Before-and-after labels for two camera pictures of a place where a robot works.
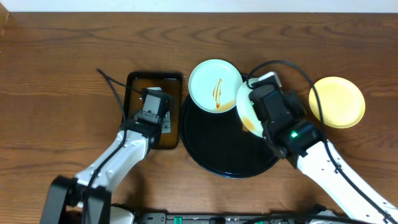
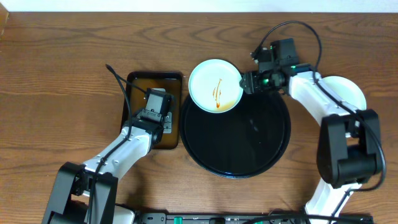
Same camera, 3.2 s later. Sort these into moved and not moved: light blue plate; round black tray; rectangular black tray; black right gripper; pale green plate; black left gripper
Moved: pale green plate; black right gripper
Not moved: rectangular black tray; round black tray; black left gripper; light blue plate
